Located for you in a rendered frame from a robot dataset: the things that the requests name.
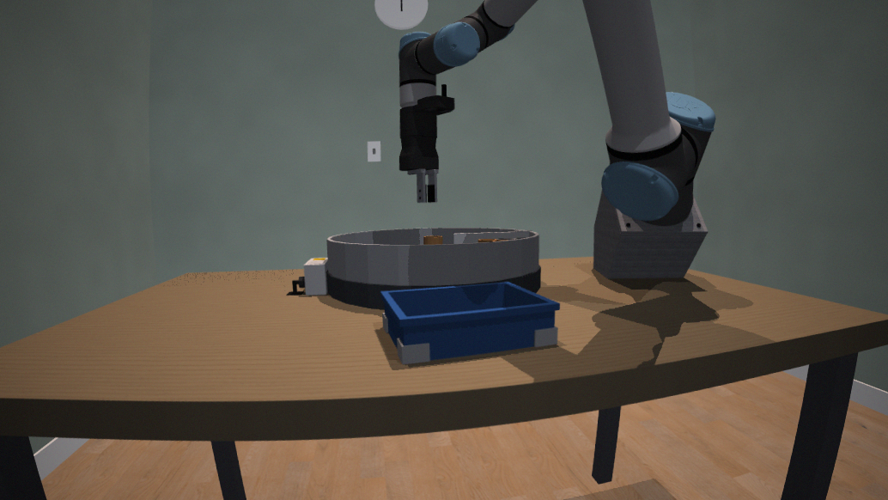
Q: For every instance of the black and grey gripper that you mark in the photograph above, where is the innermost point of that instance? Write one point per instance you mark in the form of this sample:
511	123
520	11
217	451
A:
418	134

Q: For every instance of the blue open crate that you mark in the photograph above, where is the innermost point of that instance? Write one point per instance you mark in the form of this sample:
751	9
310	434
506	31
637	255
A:
447	331

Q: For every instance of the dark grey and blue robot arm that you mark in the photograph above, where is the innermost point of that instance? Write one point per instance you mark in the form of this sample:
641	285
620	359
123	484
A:
650	161

